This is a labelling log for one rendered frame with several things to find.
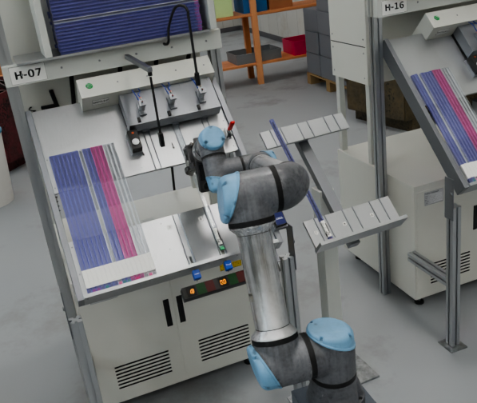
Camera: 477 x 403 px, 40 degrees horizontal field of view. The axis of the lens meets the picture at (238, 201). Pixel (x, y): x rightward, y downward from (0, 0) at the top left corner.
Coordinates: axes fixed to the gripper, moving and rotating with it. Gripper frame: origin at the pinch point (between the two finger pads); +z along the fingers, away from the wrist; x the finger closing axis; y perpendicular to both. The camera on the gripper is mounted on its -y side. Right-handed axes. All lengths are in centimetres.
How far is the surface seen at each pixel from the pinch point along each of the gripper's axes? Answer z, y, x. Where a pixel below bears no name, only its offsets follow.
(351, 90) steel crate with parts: 276, 99, -229
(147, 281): -6.8, -31.7, 26.8
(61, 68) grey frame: 0, 47, 34
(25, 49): 10, 61, 43
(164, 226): -2.5, -15.4, 15.8
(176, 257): -5.1, -26.6, 15.1
